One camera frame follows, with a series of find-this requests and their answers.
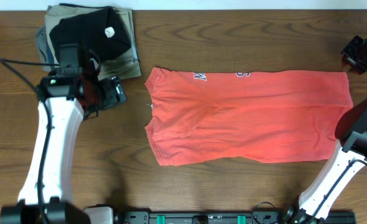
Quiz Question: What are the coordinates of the red printed t-shirt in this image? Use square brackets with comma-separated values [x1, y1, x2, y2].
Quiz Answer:
[145, 67, 353, 166]

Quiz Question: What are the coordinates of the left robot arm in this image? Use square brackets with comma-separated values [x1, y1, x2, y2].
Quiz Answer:
[0, 44, 127, 223]

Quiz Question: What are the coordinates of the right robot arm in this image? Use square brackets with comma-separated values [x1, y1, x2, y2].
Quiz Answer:
[279, 36, 367, 224]

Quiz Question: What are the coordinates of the grey folded garment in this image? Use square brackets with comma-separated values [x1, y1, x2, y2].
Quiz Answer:
[35, 25, 53, 72]

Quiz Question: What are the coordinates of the black folded shirt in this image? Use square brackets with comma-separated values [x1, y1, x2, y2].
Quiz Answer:
[50, 7, 131, 62]

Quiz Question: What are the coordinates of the khaki folded garment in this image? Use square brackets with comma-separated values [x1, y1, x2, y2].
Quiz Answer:
[44, 3, 141, 79]

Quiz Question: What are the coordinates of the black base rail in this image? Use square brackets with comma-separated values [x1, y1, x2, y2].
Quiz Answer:
[121, 211, 358, 224]

